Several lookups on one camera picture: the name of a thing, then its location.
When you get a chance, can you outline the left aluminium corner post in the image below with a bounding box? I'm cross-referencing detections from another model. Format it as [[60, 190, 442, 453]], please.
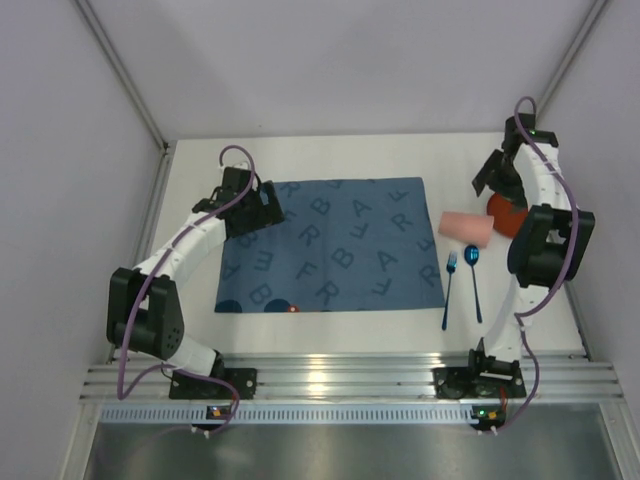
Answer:
[[71, 0, 168, 152]]

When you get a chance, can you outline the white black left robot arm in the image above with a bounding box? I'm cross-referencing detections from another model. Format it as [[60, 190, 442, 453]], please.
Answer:
[[106, 167, 285, 377]]

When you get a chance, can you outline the perforated grey cable duct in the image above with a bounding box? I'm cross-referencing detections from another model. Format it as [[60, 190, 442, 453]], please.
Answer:
[[100, 403, 502, 425]]

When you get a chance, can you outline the aluminium corner post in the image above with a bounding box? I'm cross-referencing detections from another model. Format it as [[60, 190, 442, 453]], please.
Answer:
[[529, 0, 611, 116], [71, 0, 168, 152]]

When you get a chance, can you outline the pink plastic cup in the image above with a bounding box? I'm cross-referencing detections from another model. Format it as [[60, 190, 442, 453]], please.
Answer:
[[438, 211, 494, 248]]

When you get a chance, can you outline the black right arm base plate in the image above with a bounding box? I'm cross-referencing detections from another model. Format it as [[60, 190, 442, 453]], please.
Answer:
[[433, 350, 527, 400]]

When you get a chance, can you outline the red plastic plate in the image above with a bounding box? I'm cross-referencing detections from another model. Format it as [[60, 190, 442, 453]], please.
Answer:
[[486, 193, 528, 239]]

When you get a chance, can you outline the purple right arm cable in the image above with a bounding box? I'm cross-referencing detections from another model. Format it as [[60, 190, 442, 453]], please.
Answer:
[[469, 96, 584, 436]]

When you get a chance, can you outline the blue metal fork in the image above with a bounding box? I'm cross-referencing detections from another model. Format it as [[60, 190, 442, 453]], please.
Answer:
[[441, 251, 457, 331]]

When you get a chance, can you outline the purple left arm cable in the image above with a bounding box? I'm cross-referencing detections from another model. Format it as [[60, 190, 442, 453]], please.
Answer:
[[115, 144, 259, 441]]

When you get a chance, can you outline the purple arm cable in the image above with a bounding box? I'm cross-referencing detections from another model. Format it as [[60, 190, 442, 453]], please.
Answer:
[[469, 96, 584, 436], [115, 144, 259, 441]]

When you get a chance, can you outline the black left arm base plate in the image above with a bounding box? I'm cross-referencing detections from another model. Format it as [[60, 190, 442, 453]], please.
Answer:
[[168, 368, 258, 400]]

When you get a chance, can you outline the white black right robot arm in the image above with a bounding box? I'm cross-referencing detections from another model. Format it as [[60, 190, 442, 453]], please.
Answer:
[[472, 113, 595, 362]]

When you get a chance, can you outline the blue metal spoon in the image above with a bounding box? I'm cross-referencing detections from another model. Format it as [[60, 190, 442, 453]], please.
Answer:
[[464, 245, 483, 324]]

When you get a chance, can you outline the right aluminium corner post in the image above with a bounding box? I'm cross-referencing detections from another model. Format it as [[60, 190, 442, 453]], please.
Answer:
[[529, 0, 611, 116]]

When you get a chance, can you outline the blue letter-print placemat cloth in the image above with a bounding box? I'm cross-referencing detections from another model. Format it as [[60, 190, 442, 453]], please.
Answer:
[[215, 177, 445, 314]]

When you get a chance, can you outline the aluminium rail frame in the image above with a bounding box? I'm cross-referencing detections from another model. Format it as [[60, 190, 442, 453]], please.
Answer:
[[79, 144, 624, 404]]

